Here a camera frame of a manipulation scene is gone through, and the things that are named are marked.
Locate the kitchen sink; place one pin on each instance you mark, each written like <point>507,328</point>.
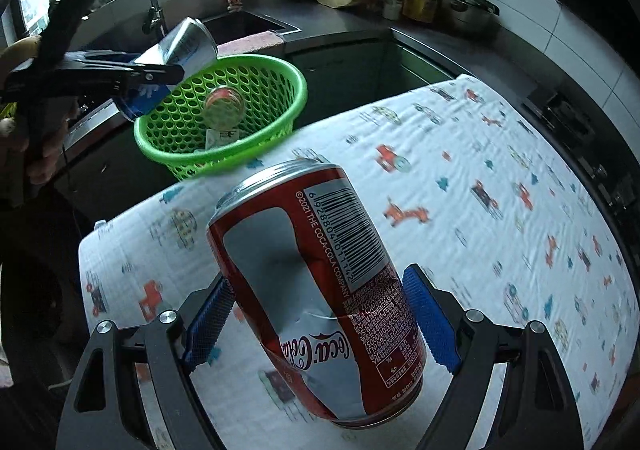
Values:
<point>240,24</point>

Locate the green plastic basket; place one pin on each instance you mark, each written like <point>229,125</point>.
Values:
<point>260,94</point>

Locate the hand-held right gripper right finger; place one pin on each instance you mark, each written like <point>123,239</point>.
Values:
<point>430,320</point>

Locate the silver drink can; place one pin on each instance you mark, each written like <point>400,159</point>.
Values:
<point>185,47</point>

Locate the pink towel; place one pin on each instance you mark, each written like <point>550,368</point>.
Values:
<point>250,43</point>

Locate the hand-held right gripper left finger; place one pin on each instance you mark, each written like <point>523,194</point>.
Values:
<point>207,325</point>

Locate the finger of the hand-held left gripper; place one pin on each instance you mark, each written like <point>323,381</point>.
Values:
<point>100,56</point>
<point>150,74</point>

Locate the black gas stove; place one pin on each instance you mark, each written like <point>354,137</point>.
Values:
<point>585,144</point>

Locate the red soda can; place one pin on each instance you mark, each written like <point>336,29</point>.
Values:
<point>310,300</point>

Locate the small figurine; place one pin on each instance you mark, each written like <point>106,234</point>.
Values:
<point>234,2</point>

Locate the person's left hand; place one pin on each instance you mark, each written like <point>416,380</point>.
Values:
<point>45,164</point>

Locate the green kitchen cabinet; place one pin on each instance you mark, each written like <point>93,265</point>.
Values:
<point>420,62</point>

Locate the printed white tablecloth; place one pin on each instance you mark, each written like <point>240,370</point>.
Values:
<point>450,240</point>

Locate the steel pressure cooker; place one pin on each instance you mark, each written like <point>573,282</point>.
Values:
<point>470,14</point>

